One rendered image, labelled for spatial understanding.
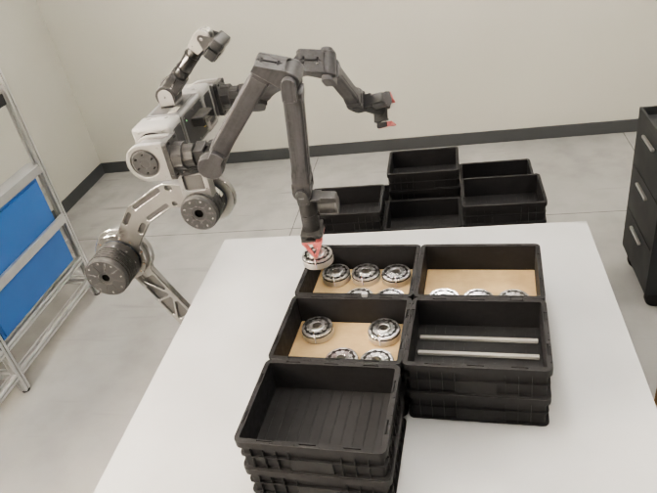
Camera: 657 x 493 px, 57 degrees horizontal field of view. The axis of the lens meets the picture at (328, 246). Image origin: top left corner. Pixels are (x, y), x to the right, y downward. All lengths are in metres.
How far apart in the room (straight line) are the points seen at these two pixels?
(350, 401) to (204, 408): 0.53
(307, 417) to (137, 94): 4.11
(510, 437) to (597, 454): 0.22
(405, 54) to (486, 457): 3.55
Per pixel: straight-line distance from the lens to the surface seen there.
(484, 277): 2.19
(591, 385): 2.02
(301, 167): 1.80
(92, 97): 5.70
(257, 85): 1.66
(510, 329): 1.98
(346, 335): 2.00
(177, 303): 2.76
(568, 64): 4.97
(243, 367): 2.18
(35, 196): 3.76
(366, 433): 1.72
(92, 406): 3.40
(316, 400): 1.82
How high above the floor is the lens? 2.15
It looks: 33 degrees down
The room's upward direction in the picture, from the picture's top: 11 degrees counter-clockwise
